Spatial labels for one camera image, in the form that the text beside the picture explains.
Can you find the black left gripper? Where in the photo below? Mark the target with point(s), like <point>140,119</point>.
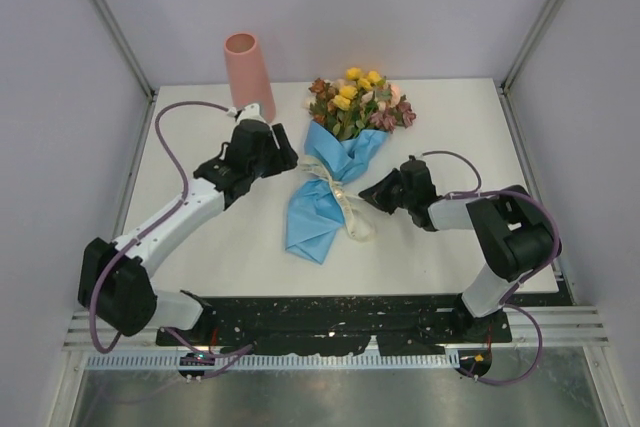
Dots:
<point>285,158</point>

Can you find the cream ribbon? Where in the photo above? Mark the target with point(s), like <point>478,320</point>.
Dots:
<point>358,226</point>

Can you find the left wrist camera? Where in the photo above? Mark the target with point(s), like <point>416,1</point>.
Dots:
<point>251,111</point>

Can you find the pink tapered vase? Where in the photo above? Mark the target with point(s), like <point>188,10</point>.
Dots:
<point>247,74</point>

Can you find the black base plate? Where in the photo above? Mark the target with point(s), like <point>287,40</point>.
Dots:
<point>339,325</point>

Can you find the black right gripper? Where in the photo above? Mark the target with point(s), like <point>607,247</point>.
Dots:
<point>378,193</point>

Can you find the blue wrapping paper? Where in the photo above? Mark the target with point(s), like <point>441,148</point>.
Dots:
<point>313,216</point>

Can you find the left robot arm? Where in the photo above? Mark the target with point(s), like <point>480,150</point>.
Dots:
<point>115,284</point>

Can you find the aluminium frame post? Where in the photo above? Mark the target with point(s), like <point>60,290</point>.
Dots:
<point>535,34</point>
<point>114,30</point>

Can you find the artificial flower bunch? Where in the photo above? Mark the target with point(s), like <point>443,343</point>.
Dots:
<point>359,101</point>

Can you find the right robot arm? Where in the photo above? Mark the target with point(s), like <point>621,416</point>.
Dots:
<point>515,233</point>

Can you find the white slotted cable duct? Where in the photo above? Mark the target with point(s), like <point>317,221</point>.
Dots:
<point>185,361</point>

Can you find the right aluminium frame post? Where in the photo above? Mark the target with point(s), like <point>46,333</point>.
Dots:
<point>535,34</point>

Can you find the left aluminium frame post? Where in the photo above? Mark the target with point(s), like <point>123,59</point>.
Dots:
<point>114,30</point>

